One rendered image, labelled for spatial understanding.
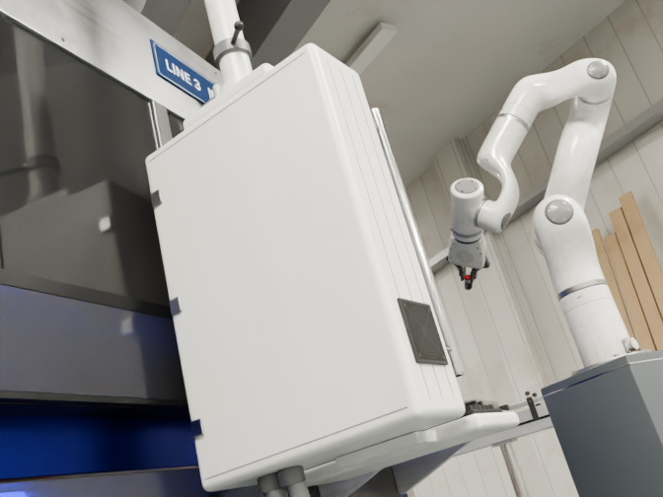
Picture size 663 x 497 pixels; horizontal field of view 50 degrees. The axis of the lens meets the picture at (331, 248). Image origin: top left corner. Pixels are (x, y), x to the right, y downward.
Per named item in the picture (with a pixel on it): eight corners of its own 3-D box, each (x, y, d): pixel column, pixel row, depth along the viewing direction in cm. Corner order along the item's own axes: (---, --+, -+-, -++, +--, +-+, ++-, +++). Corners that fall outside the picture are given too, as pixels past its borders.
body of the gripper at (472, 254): (445, 237, 190) (446, 266, 198) (482, 243, 187) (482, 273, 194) (453, 219, 195) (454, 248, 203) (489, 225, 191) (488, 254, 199)
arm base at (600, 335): (670, 350, 163) (638, 277, 170) (622, 357, 153) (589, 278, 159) (605, 376, 177) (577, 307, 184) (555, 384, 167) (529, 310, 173)
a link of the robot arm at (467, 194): (491, 222, 189) (462, 211, 194) (492, 182, 180) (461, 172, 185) (476, 240, 185) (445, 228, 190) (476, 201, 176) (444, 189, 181)
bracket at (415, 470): (399, 494, 222) (388, 453, 226) (403, 493, 224) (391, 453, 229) (500, 465, 209) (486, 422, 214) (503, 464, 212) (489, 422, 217)
